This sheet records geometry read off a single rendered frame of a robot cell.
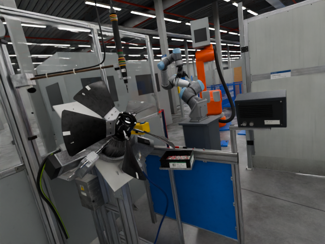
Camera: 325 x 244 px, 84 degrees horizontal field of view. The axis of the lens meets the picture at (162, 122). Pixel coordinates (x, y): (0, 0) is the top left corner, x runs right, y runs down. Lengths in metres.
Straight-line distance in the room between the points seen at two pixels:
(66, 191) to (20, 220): 0.34
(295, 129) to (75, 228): 2.61
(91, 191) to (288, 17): 2.59
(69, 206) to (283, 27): 2.83
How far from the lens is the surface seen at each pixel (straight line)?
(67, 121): 0.98
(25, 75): 1.39
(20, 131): 1.46
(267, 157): 2.90
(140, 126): 1.61
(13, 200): 1.68
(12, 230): 1.75
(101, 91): 1.24
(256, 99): 1.16
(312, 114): 2.72
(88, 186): 1.37
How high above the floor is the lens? 1.39
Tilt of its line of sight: 12 degrees down
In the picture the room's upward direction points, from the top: 9 degrees counter-clockwise
